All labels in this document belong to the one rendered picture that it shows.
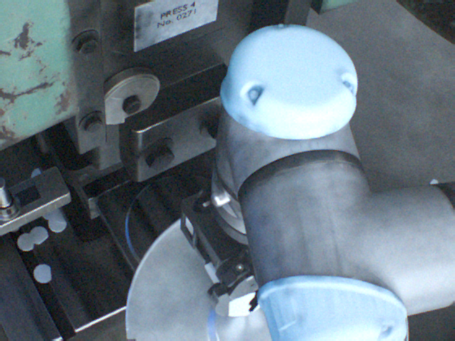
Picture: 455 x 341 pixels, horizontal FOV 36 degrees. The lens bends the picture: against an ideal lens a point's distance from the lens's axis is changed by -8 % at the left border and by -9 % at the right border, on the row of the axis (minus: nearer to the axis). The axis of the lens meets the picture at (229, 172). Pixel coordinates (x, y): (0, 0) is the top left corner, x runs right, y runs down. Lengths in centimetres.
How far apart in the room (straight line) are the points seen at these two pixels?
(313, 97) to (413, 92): 156
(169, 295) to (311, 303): 37
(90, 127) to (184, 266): 26
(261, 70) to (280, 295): 12
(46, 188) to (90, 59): 36
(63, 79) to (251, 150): 13
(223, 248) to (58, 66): 22
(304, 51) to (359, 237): 11
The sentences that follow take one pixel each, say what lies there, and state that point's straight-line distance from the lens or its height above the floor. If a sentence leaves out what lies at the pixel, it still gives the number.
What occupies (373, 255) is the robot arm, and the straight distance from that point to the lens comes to 39.
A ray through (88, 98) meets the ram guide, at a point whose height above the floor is 106.
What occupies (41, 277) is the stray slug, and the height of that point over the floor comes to 71.
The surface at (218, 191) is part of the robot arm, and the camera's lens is 51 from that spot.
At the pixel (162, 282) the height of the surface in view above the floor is 79.
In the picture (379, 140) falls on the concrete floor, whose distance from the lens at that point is 184.
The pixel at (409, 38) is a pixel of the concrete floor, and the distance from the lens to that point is 208.
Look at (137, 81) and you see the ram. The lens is 57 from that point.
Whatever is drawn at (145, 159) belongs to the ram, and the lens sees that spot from 63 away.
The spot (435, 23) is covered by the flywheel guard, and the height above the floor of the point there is 94.
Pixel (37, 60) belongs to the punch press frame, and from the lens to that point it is 45.
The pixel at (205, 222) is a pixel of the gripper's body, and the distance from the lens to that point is 60.
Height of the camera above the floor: 148
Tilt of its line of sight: 59 degrees down
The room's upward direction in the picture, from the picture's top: 10 degrees clockwise
